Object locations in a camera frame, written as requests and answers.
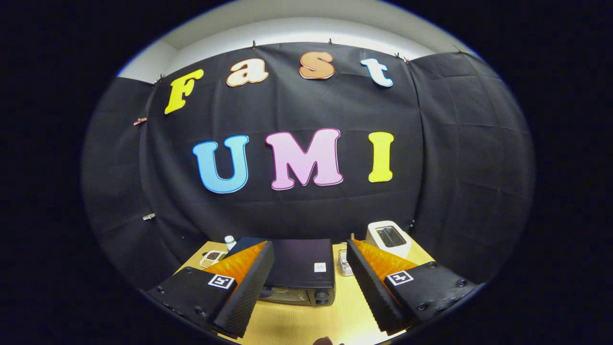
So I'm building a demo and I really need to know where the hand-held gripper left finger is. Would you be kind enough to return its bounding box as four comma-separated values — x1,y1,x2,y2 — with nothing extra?
146,241,276,339

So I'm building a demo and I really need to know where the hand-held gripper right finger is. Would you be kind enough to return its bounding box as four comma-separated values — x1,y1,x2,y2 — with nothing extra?
346,239,479,336

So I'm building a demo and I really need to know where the black toaster oven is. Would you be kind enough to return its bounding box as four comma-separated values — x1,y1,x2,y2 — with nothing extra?
225,237,336,307

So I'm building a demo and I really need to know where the white pop-up toaster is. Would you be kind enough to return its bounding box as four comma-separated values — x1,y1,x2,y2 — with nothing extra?
365,220,412,259

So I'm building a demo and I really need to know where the white snack tray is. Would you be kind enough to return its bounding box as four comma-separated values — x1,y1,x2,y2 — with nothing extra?
199,250,227,269

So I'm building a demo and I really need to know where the wire mesh utensil holder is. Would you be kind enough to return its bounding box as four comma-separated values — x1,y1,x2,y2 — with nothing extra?
338,248,355,277

